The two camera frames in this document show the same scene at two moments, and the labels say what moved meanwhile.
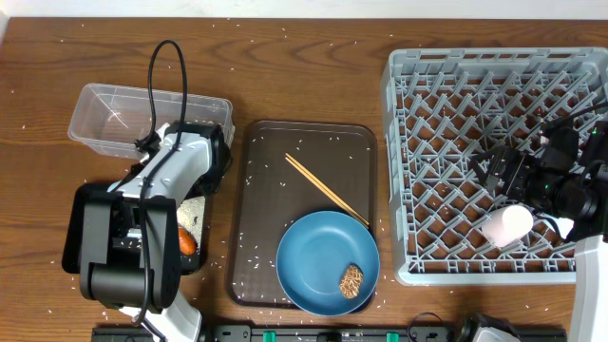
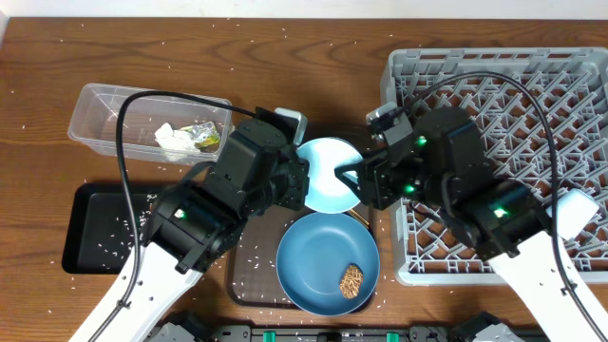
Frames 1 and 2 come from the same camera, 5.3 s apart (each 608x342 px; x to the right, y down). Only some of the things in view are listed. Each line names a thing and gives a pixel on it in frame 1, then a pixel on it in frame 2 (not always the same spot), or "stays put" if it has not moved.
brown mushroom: x=351 y=281 stays put
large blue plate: x=313 y=256 stays put
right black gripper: x=523 y=164 to x=373 y=173
